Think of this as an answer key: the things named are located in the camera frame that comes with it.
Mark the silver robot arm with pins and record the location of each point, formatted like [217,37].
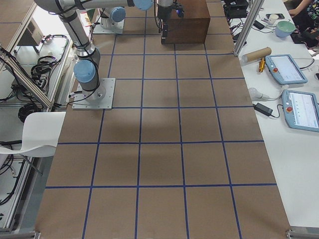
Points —
[86,69]
[111,16]

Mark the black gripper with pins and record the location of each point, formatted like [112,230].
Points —
[163,13]

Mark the green bowl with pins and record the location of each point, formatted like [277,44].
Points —
[284,28]

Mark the dark wooden drawer cabinet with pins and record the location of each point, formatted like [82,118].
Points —
[192,28]

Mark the black smartphone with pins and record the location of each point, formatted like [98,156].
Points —
[258,25]

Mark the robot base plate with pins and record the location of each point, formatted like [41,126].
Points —
[102,98]

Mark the aluminium frame post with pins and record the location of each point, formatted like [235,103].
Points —
[254,11]

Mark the white paper cup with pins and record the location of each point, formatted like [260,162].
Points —
[272,19]

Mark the brown paper table mat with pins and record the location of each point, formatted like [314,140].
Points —
[179,156]

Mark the white chair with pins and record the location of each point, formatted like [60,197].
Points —
[40,135]

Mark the gold cylindrical tool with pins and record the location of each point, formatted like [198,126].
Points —
[261,65]

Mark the blue teach pendant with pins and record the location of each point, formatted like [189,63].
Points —
[285,70]
[301,110]

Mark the black power adapter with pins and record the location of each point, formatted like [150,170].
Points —
[263,109]

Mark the cardboard tube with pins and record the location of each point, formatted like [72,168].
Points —
[255,55]

